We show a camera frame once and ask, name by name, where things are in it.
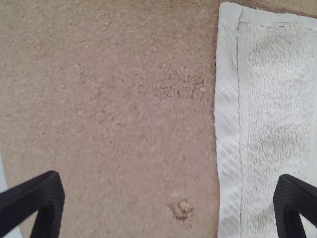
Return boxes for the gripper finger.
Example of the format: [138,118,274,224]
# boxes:
[272,174,317,238]
[0,170,65,238]

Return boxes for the cork mat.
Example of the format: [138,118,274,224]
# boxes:
[0,0,317,238]

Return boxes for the pale towel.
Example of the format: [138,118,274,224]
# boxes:
[213,1,317,238]

